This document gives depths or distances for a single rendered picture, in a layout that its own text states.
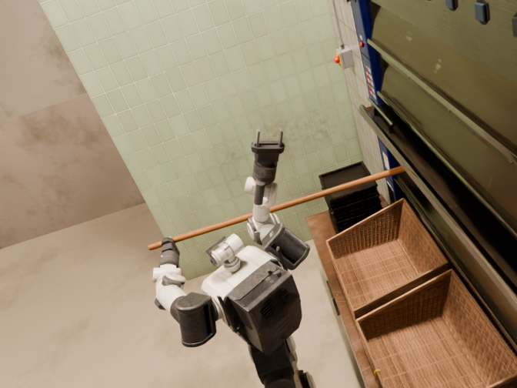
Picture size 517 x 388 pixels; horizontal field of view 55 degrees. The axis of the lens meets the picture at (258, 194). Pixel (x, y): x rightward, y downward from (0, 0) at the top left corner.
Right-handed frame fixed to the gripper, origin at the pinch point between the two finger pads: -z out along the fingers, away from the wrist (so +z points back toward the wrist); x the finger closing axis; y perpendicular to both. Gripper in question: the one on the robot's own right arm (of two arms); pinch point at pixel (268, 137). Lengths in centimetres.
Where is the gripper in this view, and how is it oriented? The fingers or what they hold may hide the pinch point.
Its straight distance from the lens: 178.1
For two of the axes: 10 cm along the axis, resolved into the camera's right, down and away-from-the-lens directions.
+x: -9.8, 0.2, -2.0
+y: -1.7, -6.1, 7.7
